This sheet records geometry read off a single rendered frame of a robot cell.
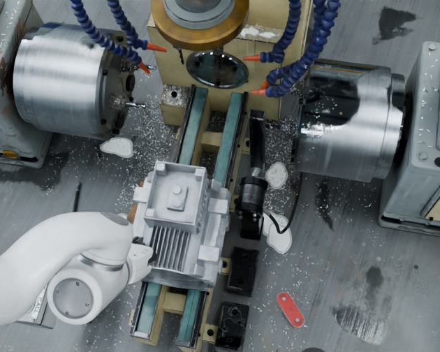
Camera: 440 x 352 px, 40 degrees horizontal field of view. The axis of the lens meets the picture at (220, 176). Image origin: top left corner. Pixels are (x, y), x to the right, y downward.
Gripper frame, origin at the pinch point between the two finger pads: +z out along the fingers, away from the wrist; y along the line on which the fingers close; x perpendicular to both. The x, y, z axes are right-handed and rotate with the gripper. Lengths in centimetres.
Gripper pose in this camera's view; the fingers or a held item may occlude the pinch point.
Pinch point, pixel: (135, 246)
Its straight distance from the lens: 120.1
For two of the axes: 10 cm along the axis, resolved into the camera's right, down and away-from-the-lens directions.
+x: 1.4, -9.8, -1.5
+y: 9.8, 1.6, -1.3
